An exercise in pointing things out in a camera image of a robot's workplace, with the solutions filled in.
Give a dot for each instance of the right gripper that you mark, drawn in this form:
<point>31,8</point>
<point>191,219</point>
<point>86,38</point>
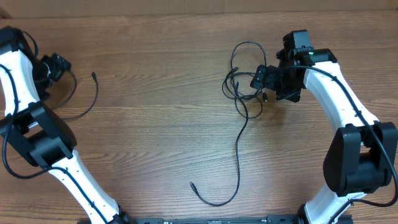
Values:
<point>259,76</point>

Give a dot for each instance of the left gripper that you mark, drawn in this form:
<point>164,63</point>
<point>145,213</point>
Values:
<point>57,64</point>

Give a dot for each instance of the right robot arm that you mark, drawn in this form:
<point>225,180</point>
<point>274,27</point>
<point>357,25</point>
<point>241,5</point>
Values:
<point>361,155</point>

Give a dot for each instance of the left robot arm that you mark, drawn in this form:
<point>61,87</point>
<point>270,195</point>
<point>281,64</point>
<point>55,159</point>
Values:
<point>35,139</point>

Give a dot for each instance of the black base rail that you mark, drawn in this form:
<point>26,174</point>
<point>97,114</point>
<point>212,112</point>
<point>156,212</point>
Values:
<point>270,219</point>

